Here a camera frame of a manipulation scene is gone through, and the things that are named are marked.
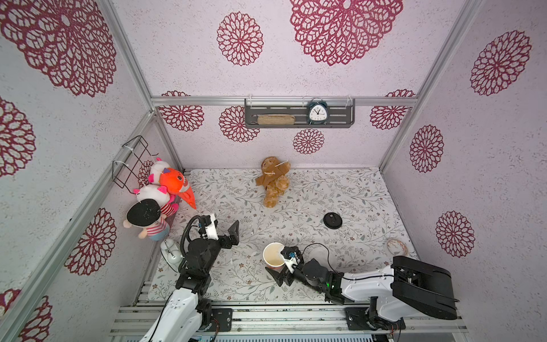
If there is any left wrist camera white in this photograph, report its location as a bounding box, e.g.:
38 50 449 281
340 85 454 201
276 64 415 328
205 222 219 241

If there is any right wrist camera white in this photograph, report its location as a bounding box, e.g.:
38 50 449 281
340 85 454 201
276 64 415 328
284 255 299 274

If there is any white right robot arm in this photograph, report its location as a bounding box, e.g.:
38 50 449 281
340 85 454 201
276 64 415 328
267 247 458 331

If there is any brown teddy bear plush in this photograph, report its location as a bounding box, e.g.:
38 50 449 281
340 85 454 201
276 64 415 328
255 156 291 208

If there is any teal alarm clock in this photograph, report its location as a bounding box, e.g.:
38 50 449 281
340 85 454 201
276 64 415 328
306 101 330 125

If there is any black cup lid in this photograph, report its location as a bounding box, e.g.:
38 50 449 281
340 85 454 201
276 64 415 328
323 212 343 230

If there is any white round desk gadget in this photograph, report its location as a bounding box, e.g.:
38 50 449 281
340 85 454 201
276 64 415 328
160 239 184 273

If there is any roll of clear tape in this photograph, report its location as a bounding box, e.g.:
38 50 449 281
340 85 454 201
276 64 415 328
385 239 409 257

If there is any grey wall shelf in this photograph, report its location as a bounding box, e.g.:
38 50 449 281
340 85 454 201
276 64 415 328
244 97 356 129

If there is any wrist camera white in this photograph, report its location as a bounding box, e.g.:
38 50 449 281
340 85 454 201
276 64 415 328
284 255 299 274
205 222 219 241

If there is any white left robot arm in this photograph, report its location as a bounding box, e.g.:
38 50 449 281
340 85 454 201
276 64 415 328
141 214 240 341

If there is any black-haired doll plush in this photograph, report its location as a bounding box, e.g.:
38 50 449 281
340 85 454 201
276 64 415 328
123 199 170 242

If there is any paper milk tea cup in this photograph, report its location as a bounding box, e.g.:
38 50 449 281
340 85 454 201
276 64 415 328
263 242 285 271

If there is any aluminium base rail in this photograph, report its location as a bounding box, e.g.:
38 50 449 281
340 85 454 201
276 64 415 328
108 279 469 342

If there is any pink white pig plush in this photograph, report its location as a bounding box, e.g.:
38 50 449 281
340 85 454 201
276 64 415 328
132 158 179 218

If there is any black wire basket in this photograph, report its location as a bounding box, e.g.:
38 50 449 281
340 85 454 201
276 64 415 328
111 135 158 194

